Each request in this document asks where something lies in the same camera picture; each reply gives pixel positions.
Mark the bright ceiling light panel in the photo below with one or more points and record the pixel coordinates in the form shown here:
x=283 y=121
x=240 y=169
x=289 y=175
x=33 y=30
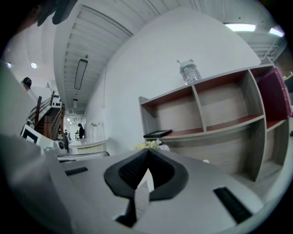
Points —
x=276 y=32
x=240 y=27

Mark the white reception counter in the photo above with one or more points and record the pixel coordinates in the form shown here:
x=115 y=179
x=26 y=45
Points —
x=89 y=144

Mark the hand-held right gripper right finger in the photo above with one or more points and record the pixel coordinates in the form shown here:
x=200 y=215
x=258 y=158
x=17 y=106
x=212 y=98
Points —
x=194 y=201

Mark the long black-framed ceiling light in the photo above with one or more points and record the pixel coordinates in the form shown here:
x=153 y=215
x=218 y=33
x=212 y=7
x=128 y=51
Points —
x=80 y=74

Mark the grey wooden wall shelf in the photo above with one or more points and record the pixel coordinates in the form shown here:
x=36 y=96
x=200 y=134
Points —
x=229 y=141

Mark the round ceiling lamp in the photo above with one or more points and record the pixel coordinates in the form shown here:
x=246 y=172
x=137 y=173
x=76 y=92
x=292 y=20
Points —
x=34 y=65

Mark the black picture frame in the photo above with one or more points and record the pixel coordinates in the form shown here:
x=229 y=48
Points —
x=158 y=133

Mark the grey wooden shelf desk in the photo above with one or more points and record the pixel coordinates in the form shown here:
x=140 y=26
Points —
x=270 y=180

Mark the yellow and blue flower bouquet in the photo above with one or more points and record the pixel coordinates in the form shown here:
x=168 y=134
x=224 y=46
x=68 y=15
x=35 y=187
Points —
x=152 y=144

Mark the wooden staircase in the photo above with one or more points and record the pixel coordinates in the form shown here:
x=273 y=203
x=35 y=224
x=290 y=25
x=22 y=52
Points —
x=51 y=121

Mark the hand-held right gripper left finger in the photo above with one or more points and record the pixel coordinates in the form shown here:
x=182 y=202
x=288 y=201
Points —
x=96 y=194

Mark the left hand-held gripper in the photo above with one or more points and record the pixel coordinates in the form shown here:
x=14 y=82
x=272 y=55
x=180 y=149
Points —
x=32 y=136

